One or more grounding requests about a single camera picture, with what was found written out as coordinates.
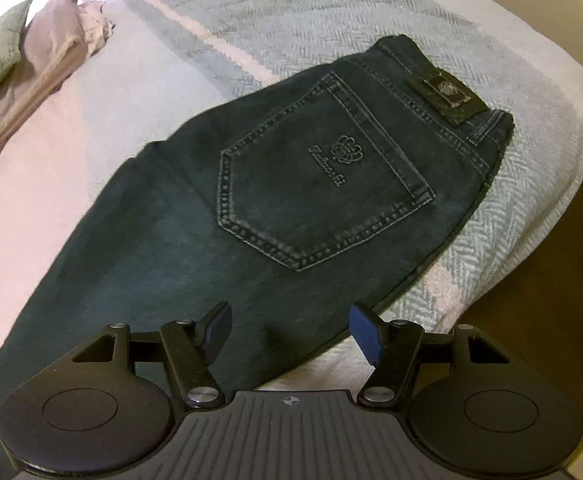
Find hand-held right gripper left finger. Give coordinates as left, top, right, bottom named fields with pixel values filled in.
left=72, top=301, right=234, bottom=408

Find dark denim pants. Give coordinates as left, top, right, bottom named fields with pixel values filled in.
left=0, top=35, right=516, bottom=431

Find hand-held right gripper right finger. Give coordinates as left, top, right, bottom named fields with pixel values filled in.
left=349, top=302, right=513, bottom=407

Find bed with white herringbone bedspread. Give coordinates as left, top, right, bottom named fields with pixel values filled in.
left=0, top=0, right=583, bottom=413

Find beige crumpled cloth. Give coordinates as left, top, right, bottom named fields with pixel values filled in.
left=0, top=0, right=118, bottom=192

